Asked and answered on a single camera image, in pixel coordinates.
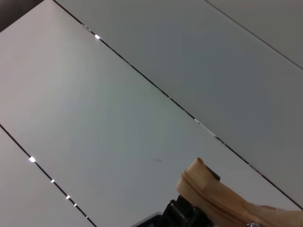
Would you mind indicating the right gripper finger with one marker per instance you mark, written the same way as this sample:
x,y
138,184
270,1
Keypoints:
x,y
215,175
182,215

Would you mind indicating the khaki canvas food bag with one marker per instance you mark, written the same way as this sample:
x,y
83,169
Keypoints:
x,y
213,196

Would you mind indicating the silver zipper pull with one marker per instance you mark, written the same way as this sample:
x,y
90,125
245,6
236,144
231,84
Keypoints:
x,y
251,224

